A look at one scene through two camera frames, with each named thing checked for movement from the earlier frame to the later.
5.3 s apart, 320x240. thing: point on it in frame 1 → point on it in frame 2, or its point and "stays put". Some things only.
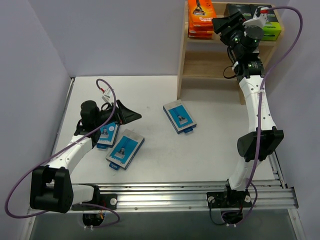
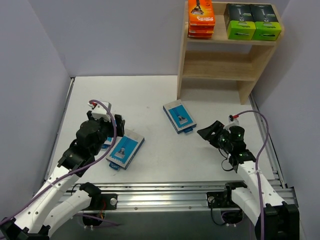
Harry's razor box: (124, 149) stays put
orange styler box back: (201, 13) stays put
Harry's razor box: (180, 117) stays put
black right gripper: (225, 27) → (217, 136)
